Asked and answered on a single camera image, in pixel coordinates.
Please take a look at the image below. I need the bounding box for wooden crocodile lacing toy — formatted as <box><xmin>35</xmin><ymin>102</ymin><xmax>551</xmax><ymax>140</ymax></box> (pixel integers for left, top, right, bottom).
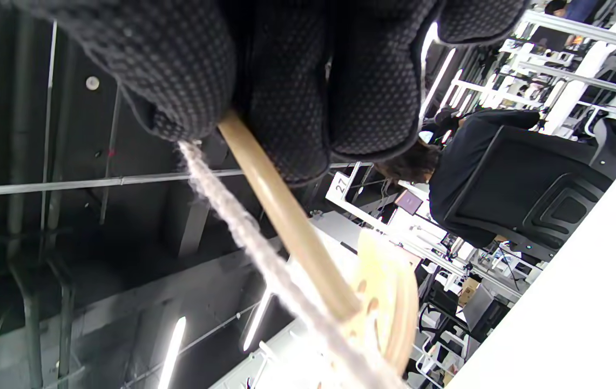
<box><xmin>319</xmin><ymin>230</ymin><xmax>421</xmax><ymax>389</ymax></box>

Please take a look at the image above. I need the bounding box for person's right hand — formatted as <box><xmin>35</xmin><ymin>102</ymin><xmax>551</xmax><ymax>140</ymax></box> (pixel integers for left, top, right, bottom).
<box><xmin>11</xmin><ymin>0</ymin><xmax>530</xmax><ymax>187</ymax></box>

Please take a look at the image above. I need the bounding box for black mesh office chair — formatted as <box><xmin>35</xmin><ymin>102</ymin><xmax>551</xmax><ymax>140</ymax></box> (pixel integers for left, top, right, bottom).
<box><xmin>443</xmin><ymin>122</ymin><xmax>616</xmax><ymax>263</ymax></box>

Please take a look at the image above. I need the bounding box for short white ceiling light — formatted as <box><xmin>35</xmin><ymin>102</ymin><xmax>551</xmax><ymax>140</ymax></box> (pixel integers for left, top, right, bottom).
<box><xmin>242</xmin><ymin>289</ymin><xmax>274</xmax><ymax>353</ymax></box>

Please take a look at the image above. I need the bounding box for wooden lacing needle stick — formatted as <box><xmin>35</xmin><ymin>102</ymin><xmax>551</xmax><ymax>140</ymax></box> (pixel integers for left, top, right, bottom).
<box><xmin>217</xmin><ymin>111</ymin><xmax>363</xmax><ymax>323</ymax></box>

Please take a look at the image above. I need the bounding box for long white ceiling light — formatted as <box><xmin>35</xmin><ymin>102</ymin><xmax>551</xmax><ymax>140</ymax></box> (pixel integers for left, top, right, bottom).
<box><xmin>157</xmin><ymin>316</ymin><xmax>187</xmax><ymax>389</ymax></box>

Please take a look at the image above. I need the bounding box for beige lacing rope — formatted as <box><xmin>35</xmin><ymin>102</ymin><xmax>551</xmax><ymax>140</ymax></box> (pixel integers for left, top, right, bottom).
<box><xmin>178</xmin><ymin>140</ymin><xmax>408</xmax><ymax>389</ymax></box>

